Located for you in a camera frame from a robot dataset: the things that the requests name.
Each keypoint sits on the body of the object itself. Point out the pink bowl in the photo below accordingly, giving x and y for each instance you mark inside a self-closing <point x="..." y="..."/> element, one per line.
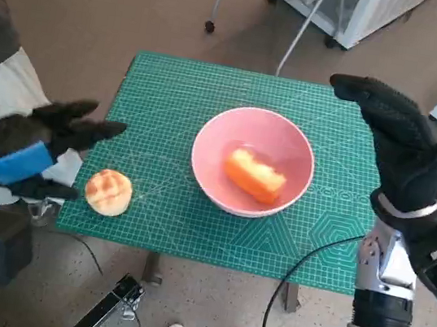
<point x="210" y="162"/>

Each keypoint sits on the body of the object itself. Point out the black metal frame with caster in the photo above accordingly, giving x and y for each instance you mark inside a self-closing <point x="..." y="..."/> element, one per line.
<point x="116" y="296"/>

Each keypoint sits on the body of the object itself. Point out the white vented cabinet on casters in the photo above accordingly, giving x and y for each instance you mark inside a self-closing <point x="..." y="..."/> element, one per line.
<point x="368" y="13"/>

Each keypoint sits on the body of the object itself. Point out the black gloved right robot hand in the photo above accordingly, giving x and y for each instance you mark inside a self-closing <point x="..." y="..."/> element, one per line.
<point x="408" y="159"/>

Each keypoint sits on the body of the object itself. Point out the grey chair with casters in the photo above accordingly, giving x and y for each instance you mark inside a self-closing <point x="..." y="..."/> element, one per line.
<point x="297" y="35"/>

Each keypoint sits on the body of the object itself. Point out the round toy bread bun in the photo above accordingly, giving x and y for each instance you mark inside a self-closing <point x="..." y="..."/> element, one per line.
<point x="109" y="192"/>

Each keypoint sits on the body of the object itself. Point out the grey table leg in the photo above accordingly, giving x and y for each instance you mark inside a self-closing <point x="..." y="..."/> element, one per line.
<point x="291" y="298"/>
<point x="152" y="269"/>

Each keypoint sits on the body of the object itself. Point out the oblong toy bread loaf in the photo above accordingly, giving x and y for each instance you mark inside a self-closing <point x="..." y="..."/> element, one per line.
<point x="253" y="177"/>

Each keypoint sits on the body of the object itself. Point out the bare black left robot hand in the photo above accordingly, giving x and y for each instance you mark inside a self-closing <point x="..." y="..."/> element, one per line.
<point x="17" y="162"/>

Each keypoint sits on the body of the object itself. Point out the green cutting mat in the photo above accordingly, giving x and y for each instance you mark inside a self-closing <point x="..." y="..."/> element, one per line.
<point x="170" y="103"/>

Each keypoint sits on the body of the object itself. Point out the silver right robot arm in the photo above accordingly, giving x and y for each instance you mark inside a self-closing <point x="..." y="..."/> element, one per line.
<point x="381" y="311"/>

